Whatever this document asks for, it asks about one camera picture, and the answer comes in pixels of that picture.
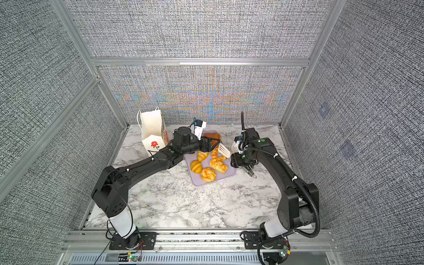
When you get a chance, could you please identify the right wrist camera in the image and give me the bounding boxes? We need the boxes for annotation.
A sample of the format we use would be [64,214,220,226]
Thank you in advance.
[231,138,244,153]

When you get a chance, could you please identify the lilac plastic tray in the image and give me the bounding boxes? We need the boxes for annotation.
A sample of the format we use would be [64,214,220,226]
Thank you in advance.
[184,145,236,186]

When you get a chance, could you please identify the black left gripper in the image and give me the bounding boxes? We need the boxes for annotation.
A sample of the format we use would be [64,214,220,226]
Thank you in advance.
[182,136,220,156]

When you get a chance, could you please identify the ring shaped braided bread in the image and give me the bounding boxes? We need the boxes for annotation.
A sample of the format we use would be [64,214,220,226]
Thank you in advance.
[210,148,227,162]

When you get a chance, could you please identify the braided loaf pastry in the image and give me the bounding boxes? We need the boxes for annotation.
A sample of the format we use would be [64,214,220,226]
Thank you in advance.
[210,159,228,174]

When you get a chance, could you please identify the black corrugated cable conduit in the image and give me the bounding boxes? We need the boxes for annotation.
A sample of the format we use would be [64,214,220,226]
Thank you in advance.
[240,111,321,239]

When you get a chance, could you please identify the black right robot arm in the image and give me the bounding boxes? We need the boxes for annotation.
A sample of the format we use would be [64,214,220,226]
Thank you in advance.
[231,128,321,238]

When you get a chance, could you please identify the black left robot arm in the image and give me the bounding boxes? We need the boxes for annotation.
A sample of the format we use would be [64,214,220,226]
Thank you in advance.
[92,127,221,239]

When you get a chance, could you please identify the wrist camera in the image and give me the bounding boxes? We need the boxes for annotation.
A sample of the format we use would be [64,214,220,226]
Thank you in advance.
[193,119,207,140]
[231,138,244,153]

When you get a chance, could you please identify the striped croissant near left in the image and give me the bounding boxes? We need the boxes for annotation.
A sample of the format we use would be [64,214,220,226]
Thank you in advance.
[190,160,203,174]

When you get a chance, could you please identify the flaky knot pastry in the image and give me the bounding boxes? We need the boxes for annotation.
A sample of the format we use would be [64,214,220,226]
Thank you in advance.
[201,167,216,182]

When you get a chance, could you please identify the golden croissant middle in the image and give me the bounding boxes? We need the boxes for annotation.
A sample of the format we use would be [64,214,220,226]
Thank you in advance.
[197,151,209,162]

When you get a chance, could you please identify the orange triangular pastry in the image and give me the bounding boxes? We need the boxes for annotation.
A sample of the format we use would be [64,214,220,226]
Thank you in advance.
[204,132,221,141]

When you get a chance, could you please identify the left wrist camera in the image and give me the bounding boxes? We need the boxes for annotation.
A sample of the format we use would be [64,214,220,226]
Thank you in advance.
[193,119,207,140]

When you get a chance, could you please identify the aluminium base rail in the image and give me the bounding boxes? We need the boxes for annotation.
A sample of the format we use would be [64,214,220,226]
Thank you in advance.
[56,229,343,265]

